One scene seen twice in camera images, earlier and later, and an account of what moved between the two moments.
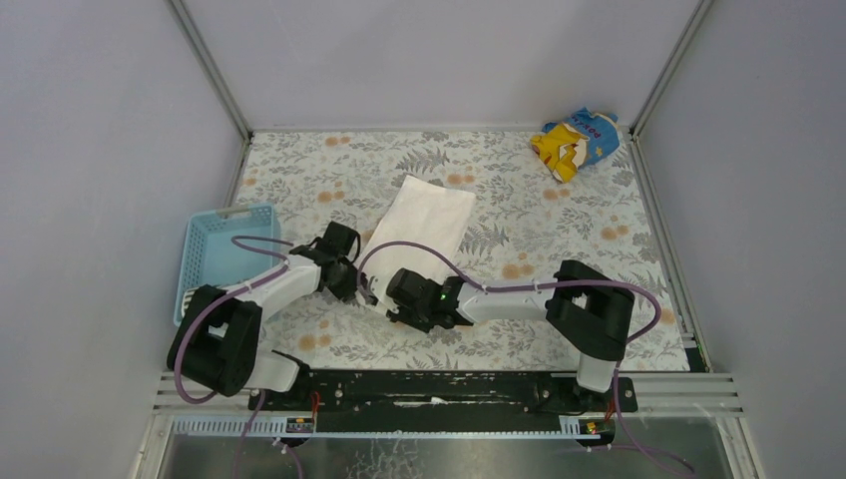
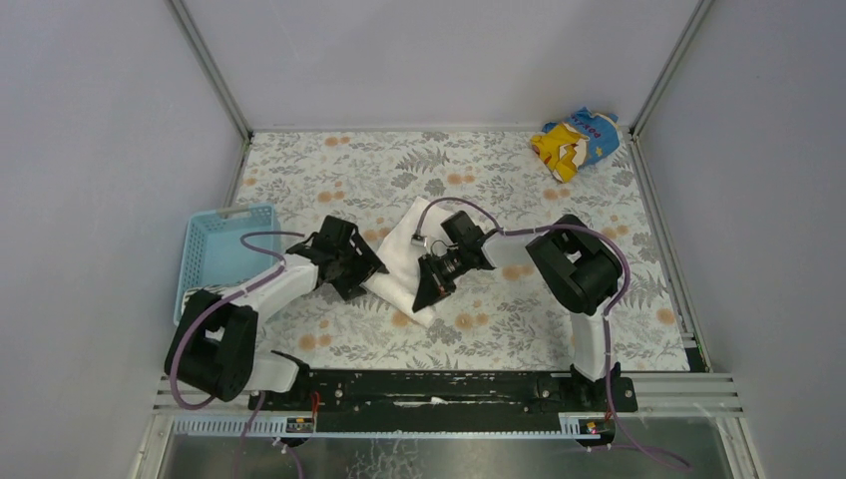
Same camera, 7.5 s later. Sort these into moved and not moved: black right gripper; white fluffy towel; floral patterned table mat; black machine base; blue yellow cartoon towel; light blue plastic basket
Moved: black right gripper; white fluffy towel
Not moved: blue yellow cartoon towel; light blue plastic basket; floral patterned table mat; black machine base
